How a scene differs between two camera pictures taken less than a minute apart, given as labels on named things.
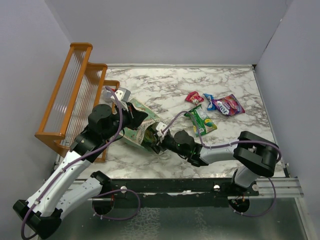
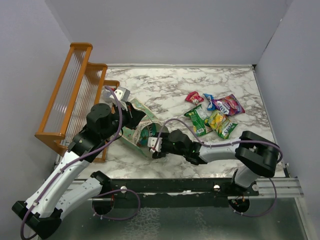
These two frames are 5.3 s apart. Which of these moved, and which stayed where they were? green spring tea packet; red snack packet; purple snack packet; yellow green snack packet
Moved: yellow green snack packet
Stayed: green spring tea packet; red snack packet; purple snack packet
